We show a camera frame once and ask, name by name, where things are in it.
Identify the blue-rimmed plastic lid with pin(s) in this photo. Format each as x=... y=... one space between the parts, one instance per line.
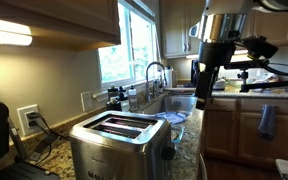
x=172 y=117

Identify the chrome kitchen faucet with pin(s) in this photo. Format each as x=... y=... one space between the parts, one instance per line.
x=148 y=83

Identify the white paper towel roll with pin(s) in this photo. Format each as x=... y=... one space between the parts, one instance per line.
x=168 y=77

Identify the white wall switch plate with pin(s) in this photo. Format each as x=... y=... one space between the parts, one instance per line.
x=86 y=101

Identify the stainless steel sink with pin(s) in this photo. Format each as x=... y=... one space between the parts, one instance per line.
x=180 y=104

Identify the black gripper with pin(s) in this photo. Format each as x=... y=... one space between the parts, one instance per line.
x=217 y=53

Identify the black stereo camera bar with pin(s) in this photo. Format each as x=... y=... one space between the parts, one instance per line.
x=237 y=65

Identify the tall black grinder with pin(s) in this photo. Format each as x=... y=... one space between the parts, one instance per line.
x=194 y=71

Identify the kitchen window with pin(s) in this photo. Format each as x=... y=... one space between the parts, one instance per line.
x=130 y=50

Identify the blue hanging dish towel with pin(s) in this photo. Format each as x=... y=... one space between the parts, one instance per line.
x=267 y=121

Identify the wooden lower cabinet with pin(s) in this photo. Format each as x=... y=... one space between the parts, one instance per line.
x=250 y=133

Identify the white wall outlet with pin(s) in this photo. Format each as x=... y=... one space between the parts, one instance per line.
x=22 y=115

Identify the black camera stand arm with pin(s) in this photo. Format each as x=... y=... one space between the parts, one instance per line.
x=267 y=85

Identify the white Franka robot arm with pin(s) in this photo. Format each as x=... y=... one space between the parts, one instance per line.
x=224 y=26

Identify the small clear labelled bottle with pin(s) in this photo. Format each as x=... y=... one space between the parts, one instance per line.
x=133 y=98

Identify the rectangular glass bowl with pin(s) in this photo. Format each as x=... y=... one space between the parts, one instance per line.
x=179 y=135

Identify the stainless steel two-slot toaster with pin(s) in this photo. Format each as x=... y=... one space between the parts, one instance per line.
x=117 y=156

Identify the white rice cooker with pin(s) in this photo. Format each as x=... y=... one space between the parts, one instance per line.
x=220 y=84

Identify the black cylindrical bottle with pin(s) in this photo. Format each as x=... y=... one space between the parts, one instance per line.
x=114 y=106

